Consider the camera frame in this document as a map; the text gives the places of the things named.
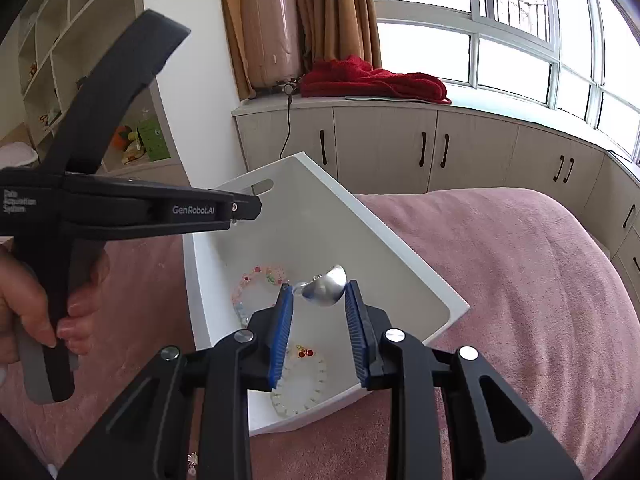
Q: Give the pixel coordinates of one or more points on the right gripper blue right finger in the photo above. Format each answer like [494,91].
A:
[356,317]

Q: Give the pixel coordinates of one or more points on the red blanket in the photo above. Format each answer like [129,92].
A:
[357,77]

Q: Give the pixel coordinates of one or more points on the white plastic storage bin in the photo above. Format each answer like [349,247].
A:
[308,224]

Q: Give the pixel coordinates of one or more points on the white window frame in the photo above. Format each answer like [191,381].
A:
[577,56]

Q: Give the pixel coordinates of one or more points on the brown curtain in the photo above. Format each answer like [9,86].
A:
[332,30]

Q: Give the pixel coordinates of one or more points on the orange plush toy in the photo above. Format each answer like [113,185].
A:
[120,139]

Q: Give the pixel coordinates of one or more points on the white bookshelf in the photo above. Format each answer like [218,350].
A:
[57,45]

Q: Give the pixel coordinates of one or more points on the pink bed blanket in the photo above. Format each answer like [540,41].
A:
[546,308]

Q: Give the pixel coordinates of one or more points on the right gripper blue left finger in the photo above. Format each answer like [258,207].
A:
[279,331]

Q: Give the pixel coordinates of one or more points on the green box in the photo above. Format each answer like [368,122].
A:
[153,139]

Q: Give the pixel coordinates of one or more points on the person's left hand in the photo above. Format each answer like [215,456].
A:
[23,300]

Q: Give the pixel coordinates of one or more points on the window seat cabinet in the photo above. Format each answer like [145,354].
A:
[383,147]

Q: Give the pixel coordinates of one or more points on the white pearl shell pendant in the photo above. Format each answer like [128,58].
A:
[323,290]

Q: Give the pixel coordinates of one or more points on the pink suitcase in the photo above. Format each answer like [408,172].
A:
[270,29]

